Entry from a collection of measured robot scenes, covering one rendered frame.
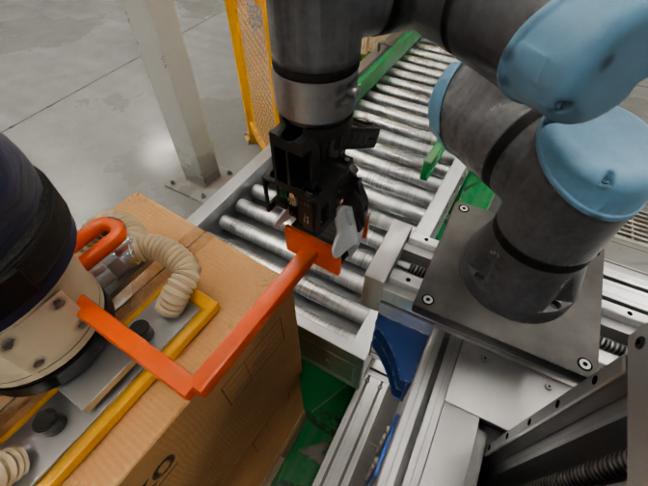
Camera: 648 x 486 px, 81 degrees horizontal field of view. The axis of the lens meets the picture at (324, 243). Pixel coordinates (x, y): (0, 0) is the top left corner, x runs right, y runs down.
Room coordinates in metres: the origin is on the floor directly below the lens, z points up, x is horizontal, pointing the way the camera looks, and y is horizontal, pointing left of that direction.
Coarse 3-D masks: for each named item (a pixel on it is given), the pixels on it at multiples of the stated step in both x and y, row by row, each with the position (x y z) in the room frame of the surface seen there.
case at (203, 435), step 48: (192, 240) 0.44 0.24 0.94; (144, 288) 0.34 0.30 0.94; (240, 288) 0.34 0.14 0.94; (288, 336) 0.33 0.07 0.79; (240, 384) 0.22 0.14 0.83; (288, 384) 0.31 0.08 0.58; (0, 432) 0.12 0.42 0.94; (144, 432) 0.12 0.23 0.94; (192, 432) 0.14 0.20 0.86; (240, 432) 0.18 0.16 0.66; (96, 480) 0.07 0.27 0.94; (144, 480) 0.07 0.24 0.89; (192, 480) 0.10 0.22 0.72
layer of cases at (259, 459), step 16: (288, 400) 0.32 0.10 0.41; (272, 416) 0.26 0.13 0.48; (288, 416) 0.31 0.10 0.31; (272, 432) 0.25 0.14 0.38; (288, 432) 0.29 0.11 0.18; (256, 448) 0.20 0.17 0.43; (272, 448) 0.23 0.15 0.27; (240, 464) 0.16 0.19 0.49; (256, 464) 0.18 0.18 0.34; (224, 480) 0.12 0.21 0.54; (240, 480) 0.14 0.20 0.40; (256, 480) 0.16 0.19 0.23
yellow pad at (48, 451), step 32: (160, 288) 0.32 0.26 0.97; (128, 320) 0.27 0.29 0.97; (160, 320) 0.26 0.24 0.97; (192, 320) 0.27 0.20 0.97; (128, 384) 0.17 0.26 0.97; (32, 416) 0.13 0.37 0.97; (64, 416) 0.13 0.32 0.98; (96, 416) 0.13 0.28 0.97; (0, 448) 0.10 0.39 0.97; (32, 448) 0.10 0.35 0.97; (64, 448) 0.10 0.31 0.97; (32, 480) 0.06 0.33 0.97; (64, 480) 0.07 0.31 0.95
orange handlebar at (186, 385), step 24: (120, 240) 0.33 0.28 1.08; (288, 264) 0.28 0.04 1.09; (288, 288) 0.25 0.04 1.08; (96, 312) 0.21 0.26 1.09; (264, 312) 0.21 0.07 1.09; (120, 336) 0.18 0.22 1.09; (240, 336) 0.18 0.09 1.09; (144, 360) 0.16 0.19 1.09; (168, 360) 0.16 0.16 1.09; (216, 360) 0.16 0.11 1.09; (168, 384) 0.13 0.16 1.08; (192, 384) 0.13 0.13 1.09; (216, 384) 0.14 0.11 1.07
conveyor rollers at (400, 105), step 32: (416, 64) 2.03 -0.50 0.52; (448, 64) 1.97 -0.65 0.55; (384, 96) 1.65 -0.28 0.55; (416, 96) 1.66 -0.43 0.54; (384, 128) 1.44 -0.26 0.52; (416, 128) 1.39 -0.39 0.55; (384, 160) 1.18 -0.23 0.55; (416, 160) 1.18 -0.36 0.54; (448, 160) 1.20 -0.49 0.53; (256, 192) 1.01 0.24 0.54; (416, 192) 1.00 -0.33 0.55; (224, 224) 0.85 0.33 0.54; (288, 224) 0.84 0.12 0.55; (384, 224) 0.85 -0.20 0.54; (256, 256) 0.71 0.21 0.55; (288, 256) 0.72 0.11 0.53; (352, 256) 0.71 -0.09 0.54; (320, 288) 0.59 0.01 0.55; (352, 288) 0.60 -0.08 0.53; (320, 320) 0.49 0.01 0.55; (352, 320) 0.50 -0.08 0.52
